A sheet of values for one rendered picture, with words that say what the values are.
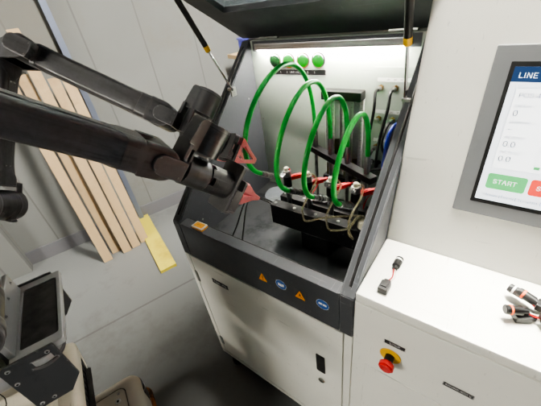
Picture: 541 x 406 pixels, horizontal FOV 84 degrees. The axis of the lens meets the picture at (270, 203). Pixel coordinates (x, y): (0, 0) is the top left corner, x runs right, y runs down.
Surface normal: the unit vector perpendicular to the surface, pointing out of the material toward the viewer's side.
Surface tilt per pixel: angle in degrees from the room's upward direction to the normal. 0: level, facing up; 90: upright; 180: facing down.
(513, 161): 76
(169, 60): 90
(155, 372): 0
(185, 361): 0
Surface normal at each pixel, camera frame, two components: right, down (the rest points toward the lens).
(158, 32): 0.55, 0.42
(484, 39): -0.59, 0.31
